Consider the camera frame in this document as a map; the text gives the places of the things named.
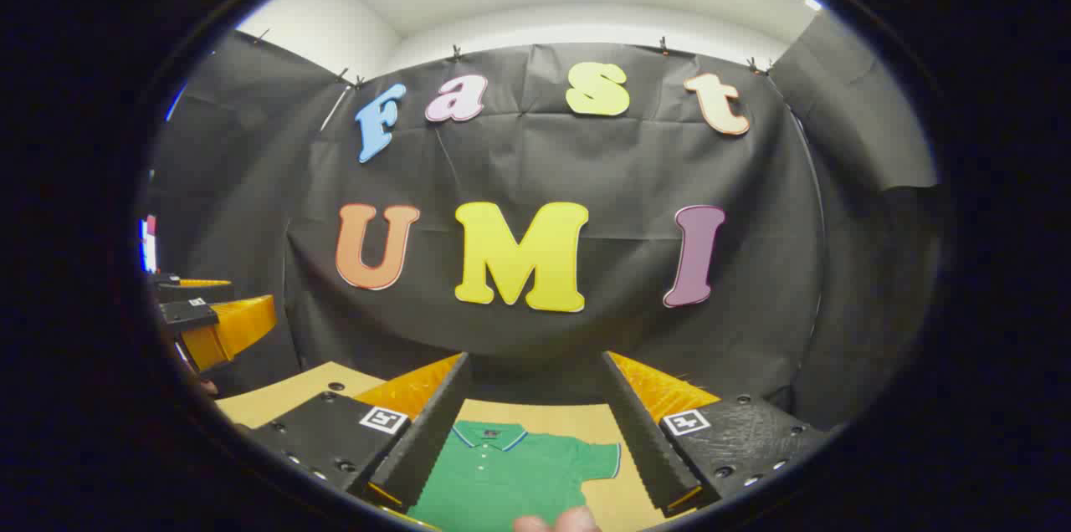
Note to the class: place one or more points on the green T-shirt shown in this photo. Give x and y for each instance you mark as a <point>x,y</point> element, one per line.
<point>510,473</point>

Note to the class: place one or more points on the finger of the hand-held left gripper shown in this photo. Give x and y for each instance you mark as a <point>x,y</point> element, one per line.
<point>188,289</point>
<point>226,331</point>

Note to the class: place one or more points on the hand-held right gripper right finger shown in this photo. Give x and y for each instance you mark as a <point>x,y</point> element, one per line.
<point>644,448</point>

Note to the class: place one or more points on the black backdrop cloth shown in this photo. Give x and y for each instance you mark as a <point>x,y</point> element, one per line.
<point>627,172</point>

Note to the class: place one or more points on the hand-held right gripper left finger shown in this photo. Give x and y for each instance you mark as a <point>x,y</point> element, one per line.
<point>427,440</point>

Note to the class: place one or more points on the white printed panel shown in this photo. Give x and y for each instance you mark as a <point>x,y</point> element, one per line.
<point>149,246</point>

